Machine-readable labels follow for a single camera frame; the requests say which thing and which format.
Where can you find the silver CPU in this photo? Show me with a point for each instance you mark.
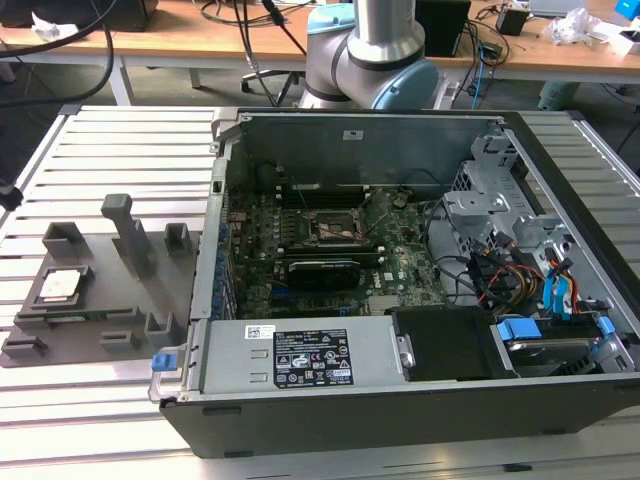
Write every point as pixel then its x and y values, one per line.
pixel 60 287

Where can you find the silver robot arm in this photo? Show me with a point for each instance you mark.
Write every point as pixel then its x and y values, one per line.
pixel 380 50

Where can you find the CPU socket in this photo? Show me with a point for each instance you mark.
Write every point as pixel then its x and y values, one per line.
pixel 334 227

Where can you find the grey parts rack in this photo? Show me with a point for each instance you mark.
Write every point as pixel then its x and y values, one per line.
pixel 115 300

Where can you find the green RAM stick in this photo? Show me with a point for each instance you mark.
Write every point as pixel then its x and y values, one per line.
pixel 95 316

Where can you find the crumpled white paper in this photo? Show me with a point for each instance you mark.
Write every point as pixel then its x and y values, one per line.
pixel 52 30

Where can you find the black flat case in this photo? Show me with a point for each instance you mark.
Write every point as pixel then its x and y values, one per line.
pixel 75 14

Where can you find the blue plastic latch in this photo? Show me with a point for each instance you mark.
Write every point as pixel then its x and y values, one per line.
pixel 162 363

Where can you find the wooden desk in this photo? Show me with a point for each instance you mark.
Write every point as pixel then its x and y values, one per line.
pixel 550 62
pixel 175 42

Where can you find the grey power supply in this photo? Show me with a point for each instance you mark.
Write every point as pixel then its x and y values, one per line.
pixel 230 350

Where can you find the black chair base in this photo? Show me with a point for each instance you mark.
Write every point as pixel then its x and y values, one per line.
pixel 260 75

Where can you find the blue expansion slot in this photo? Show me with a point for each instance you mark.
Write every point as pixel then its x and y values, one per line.
pixel 281 289

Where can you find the RAM slot white clips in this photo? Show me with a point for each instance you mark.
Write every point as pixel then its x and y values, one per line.
pixel 340 197
pixel 300 251
pixel 340 187
pixel 374 262

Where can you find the black graphics card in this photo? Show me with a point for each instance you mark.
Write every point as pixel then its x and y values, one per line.
pixel 325 274

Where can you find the coin cell battery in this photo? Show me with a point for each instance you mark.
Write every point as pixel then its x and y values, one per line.
pixel 398 201

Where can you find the silver chipset heatsink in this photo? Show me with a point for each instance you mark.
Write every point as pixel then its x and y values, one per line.
pixel 385 304

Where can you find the green motherboard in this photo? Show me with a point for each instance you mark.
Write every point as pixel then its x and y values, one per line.
pixel 410 235

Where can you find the black PC case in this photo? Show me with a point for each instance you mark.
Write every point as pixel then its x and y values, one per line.
pixel 350 425

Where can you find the black plastic shroud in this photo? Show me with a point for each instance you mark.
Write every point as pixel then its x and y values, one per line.
pixel 440 345

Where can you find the grey metal drive cage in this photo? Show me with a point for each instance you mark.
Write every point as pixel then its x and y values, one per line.
pixel 475 204

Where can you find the tall black box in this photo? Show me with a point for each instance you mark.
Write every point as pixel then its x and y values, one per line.
pixel 445 30

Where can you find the blue disk carrier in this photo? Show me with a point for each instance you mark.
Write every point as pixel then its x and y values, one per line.
pixel 517 330

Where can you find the small black box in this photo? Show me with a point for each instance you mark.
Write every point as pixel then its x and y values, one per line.
pixel 511 22

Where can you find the hard disk drive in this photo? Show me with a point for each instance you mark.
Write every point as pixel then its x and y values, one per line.
pixel 545 350

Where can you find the pale green bin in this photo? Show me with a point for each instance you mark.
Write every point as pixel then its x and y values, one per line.
pixel 557 95

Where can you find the clear plastic bag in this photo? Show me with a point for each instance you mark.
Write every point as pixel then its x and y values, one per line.
pixel 570 27

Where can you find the white box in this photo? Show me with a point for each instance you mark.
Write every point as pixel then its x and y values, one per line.
pixel 620 40

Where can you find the blue box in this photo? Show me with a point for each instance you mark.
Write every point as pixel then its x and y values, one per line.
pixel 625 9

